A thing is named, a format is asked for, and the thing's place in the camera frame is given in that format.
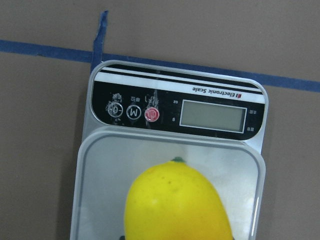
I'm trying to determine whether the yellow mango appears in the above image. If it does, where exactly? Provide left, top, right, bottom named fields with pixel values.
left=124, top=157, right=233, bottom=240

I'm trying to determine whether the digital kitchen scale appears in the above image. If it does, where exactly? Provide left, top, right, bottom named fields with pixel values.
left=70, top=60, right=269, bottom=240

